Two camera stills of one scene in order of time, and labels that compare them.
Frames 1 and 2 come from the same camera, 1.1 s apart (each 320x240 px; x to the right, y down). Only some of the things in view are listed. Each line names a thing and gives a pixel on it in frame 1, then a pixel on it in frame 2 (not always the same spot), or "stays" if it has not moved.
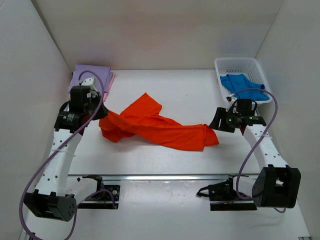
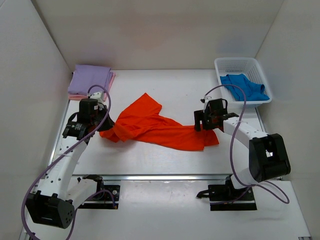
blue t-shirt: x=234 y=82 stays
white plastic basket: x=249 y=67 stays
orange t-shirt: x=144 y=119 stays
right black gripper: x=218 y=123 to x=199 y=116
